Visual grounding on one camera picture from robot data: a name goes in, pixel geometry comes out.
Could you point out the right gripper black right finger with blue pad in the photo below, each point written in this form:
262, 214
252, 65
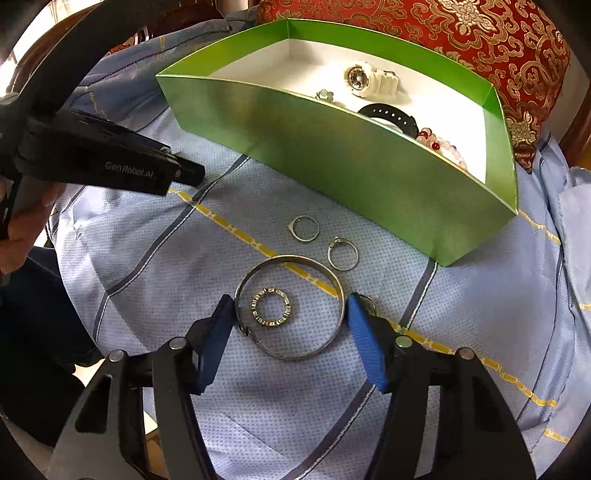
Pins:
477, 438

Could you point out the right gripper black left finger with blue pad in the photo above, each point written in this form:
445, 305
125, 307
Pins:
104, 437

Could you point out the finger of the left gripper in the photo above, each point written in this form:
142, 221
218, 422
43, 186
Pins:
188, 173

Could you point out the silver bangle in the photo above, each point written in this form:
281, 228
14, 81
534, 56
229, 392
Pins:
293, 263

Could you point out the person's left hand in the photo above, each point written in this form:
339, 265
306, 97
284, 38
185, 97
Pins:
24, 229

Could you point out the light blue plaid cloth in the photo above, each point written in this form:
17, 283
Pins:
290, 399

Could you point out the white wristwatch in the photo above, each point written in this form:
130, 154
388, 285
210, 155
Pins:
364, 80

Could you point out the green cardboard box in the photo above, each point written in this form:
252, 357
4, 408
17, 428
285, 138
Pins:
444, 192

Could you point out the black wristwatch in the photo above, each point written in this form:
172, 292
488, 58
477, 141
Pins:
393, 115

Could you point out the red gold embroidered cushion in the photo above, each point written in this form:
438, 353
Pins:
512, 44

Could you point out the dark wooden chair frame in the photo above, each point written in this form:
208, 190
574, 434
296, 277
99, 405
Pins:
30, 29

